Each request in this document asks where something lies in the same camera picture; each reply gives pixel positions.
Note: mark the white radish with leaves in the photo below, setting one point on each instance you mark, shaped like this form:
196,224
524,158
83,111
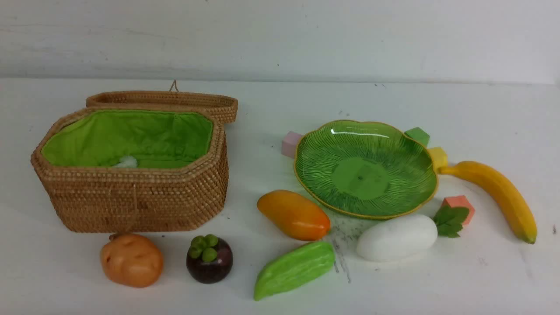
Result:
402,237

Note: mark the green leaf glass plate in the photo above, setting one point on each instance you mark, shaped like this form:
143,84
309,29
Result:
367,170

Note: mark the woven rattan basket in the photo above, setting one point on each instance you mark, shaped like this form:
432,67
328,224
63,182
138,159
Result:
134,168

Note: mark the brown potato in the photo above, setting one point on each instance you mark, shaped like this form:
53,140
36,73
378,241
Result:
131,260

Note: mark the dark purple mangosteen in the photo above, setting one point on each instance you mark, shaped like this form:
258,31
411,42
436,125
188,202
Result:
209,259

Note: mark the yellow banana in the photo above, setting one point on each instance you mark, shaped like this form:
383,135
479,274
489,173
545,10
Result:
512,204

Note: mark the orange cube block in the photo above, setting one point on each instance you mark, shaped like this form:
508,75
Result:
460,201

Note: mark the orange yellow mango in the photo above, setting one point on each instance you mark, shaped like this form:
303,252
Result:
295,215

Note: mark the green cube block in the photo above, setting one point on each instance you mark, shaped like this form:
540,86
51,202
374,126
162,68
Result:
418,135

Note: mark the pink cube block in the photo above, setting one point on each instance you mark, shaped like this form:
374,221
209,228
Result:
290,143

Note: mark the green bitter gourd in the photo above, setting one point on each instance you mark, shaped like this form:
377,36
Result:
294,269

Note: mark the yellow cube block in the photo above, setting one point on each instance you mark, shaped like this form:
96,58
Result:
439,158

